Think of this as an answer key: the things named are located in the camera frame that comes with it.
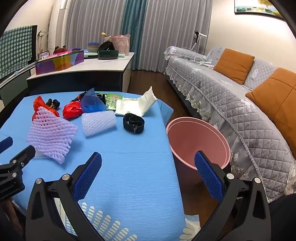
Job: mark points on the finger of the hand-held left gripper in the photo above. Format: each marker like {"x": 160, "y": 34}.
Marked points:
{"x": 5, "y": 144}
{"x": 24, "y": 154}

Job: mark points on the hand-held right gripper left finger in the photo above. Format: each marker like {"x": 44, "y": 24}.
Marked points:
{"x": 89, "y": 176}

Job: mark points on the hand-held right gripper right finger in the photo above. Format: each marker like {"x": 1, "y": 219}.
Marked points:
{"x": 208, "y": 178}

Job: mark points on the large white foam net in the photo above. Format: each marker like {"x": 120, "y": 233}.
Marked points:
{"x": 52, "y": 134}

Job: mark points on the pink plastic bucket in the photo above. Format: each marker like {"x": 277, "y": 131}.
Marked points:
{"x": 198, "y": 139}

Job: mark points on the red plastic bag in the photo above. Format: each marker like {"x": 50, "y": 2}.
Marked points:
{"x": 40, "y": 104}
{"x": 72, "y": 110}

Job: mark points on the small white foam net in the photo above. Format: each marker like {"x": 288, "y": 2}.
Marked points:
{"x": 98, "y": 122}

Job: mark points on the dark floral fabric scrap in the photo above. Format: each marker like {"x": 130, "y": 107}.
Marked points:
{"x": 52, "y": 103}

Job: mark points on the black elastic band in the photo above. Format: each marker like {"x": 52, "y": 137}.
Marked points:
{"x": 133, "y": 125}

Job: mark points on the blue plastic bag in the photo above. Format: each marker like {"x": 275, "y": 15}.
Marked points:
{"x": 92, "y": 102}

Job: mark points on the green printed packet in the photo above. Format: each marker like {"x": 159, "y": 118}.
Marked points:
{"x": 113, "y": 101}

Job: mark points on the black red snack wrapper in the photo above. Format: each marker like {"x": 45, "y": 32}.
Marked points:
{"x": 78, "y": 96}

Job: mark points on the green and white packet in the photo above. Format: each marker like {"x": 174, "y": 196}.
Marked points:
{"x": 129, "y": 105}

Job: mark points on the blue table cloth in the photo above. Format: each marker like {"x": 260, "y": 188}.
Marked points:
{"x": 129, "y": 166}

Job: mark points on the grey quilted sofa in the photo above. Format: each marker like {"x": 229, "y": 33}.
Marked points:
{"x": 219, "y": 97}

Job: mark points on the green checked cloth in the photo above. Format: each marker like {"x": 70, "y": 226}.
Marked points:
{"x": 15, "y": 51}

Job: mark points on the colourful tin box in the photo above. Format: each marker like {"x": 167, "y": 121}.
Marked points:
{"x": 57, "y": 62}

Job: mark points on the black television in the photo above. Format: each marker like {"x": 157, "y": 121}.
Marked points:
{"x": 34, "y": 44}

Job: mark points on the orange cushion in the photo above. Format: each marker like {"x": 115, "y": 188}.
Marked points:
{"x": 277, "y": 99}
{"x": 233, "y": 64}

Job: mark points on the red teapot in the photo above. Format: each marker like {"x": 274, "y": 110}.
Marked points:
{"x": 59, "y": 49}

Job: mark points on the white coffee table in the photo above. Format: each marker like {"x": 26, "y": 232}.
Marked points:
{"x": 97, "y": 67}

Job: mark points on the thin bamboo plant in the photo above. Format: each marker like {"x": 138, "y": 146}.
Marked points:
{"x": 41, "y": 40}

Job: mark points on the purple plastic container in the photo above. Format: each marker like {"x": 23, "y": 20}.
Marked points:
{"x": 75, "y": 49}

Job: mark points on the light green cloth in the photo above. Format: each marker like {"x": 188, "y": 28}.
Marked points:
{"x": 90, "y": 55}

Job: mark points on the dark green round bowl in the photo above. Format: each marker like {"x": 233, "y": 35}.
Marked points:
{"x": 107, "y": 55}

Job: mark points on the stack of pastel bowls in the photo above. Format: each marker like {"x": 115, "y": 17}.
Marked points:
{"x": 93, "y": 46}

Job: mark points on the white standing air conditioner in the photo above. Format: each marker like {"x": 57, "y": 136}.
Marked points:
{"x": 57, "y": 25}

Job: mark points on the black hat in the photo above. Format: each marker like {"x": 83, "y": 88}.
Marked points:
{"x": 106, "y": 45}

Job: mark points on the pink quilted basket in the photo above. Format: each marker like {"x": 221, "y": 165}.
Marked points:
{"x": 120, "y": 44}

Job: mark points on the yellow flower ornament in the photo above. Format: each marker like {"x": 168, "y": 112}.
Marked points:
{"x": 103, "y": 34}

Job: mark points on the white floor lamp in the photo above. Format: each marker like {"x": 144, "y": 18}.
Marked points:
{"x": 199, "y": 36}

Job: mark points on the grey curtain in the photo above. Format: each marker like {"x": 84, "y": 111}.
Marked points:
{"x": 94, "y": 20}
{"x": 175, "y": 30}

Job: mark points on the teal curtain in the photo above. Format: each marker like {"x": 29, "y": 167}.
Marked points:
{"x": 134, "y": 30}

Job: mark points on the small photo frame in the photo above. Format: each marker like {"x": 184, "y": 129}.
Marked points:
{"x": 43, "y": 55}

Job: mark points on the framed wall picture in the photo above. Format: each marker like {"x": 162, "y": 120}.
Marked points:
{"x": 254, "y": 7}

